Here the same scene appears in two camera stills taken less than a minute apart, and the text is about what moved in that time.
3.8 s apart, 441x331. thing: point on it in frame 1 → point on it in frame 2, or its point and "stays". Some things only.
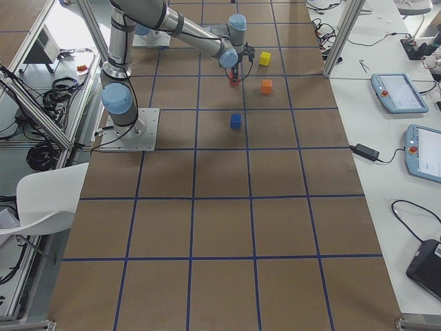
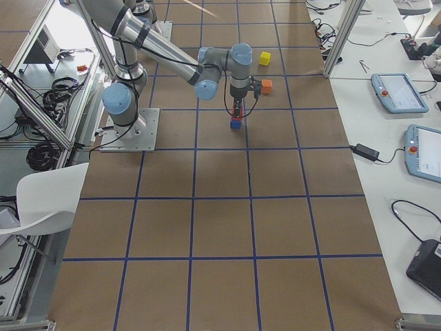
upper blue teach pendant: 398,93 stays
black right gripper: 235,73 → 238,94
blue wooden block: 236,121 stays
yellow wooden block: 264,58 stays
